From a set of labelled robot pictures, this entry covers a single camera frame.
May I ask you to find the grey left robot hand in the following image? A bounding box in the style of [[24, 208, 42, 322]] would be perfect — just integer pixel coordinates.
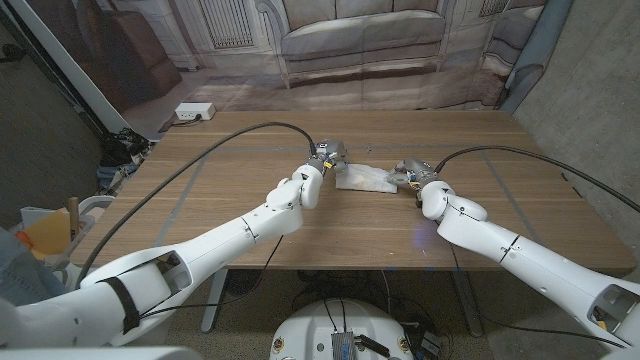
[[305, 138, 351, 176]]

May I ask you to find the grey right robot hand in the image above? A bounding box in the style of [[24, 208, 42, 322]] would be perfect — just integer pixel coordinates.
[[385, 157, 441, 194]]

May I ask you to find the white tissue paper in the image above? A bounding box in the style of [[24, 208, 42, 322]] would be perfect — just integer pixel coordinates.
[[334, 162, 399, 194]]

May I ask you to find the printed sofa room backdrop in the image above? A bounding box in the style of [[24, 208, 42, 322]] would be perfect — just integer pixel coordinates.
[[22, 0, 551, 136]]

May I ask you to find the white power strip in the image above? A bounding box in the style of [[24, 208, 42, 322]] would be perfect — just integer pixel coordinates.
[[174, 102, 217, 122]]

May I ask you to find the grey table leg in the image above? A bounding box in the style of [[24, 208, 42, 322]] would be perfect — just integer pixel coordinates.
[[452, 269, 484, 337]]

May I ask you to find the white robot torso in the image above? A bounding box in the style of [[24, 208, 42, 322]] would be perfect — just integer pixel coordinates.
[[269, 298, 415, 360]]

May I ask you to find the grey blue rolled sheet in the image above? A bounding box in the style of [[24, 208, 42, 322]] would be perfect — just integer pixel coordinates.
[[499, 0, 575, 114]]

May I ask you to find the grey finned electronics box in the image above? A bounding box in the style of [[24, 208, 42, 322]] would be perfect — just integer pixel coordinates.
[[330, 330, 357, 360]]

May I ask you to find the white chair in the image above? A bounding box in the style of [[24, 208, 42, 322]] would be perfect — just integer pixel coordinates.
[[54, 194, 116, 266]]

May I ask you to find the orange cardboard box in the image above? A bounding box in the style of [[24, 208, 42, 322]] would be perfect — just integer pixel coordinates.
[[14, 209, 74, 259]]

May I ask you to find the person in blue jeans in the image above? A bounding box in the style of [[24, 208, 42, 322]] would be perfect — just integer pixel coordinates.
[[0, 227, 66, 307]]

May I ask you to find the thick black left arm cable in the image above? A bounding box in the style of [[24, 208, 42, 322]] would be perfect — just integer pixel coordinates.
[[74, 121, 319, 290]]

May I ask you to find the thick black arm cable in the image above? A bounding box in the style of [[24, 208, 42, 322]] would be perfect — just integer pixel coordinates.
[[74, 121, 319, 290], [433, 145, 640, 214]]

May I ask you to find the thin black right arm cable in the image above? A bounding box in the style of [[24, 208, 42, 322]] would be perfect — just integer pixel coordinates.
[[448, 243, 629, 350]]

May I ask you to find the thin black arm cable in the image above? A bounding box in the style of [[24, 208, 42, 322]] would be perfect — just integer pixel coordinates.
[[139, 234, 285, 320], [448, 243, 629, 350]]

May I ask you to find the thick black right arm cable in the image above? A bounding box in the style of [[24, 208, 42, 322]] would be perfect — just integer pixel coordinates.
[[433, 145, 640, 214]]

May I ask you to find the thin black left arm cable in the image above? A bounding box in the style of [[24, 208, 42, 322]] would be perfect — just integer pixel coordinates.
[[139, 234, 285, 320]]

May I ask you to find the dark pile of cables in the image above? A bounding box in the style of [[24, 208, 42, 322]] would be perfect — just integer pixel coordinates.
[[97, 127, 151, 191]]

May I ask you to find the wooden handle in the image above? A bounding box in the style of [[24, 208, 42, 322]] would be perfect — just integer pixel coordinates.
[[67, 196, 81, 241]]

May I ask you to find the white backdrop frame pole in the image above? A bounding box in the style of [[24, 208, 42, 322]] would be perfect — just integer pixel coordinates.
[[7, 0, 131, 134]]

